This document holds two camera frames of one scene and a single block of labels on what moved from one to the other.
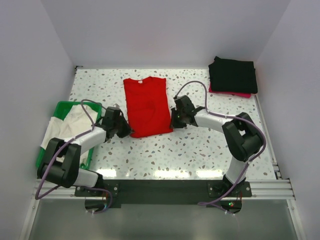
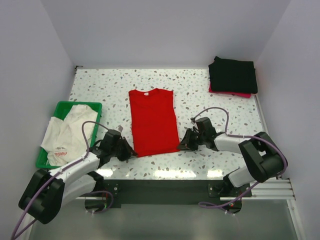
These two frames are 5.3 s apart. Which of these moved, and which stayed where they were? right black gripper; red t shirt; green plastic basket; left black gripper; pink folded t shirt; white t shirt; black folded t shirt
Moved: left black gripper; right black gripper; red t shirt
Stayed: black folded t shirt; white t shirt; pink folded t shirt; green plastic basket
